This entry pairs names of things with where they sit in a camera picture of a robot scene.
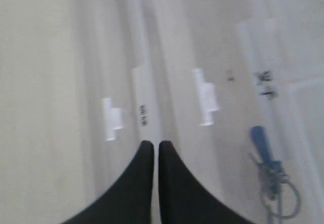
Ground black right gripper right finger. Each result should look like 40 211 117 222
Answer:
158 141 250 224

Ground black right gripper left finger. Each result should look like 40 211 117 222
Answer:
65 140 154 224

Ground wide clear drawer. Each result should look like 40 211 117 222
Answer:
146 0 252 213
73 0 160 223

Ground key bunch with blue fob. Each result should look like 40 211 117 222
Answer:
249 126 301 223

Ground clear package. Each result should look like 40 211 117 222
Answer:
235 18 323 223

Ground white translucent drawer cabinet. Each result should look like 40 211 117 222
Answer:
1 0 323 223

